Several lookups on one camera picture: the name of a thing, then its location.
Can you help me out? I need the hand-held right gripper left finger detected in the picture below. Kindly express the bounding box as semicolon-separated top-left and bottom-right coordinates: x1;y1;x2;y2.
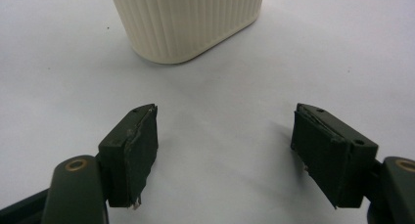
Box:
98;103;160;208

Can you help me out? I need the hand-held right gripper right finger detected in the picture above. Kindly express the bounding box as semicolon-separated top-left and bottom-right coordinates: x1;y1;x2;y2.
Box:
290;103;380;209

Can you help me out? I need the cream ribbed pump bottle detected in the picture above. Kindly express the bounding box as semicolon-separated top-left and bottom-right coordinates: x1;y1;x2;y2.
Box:
108;0;266;66

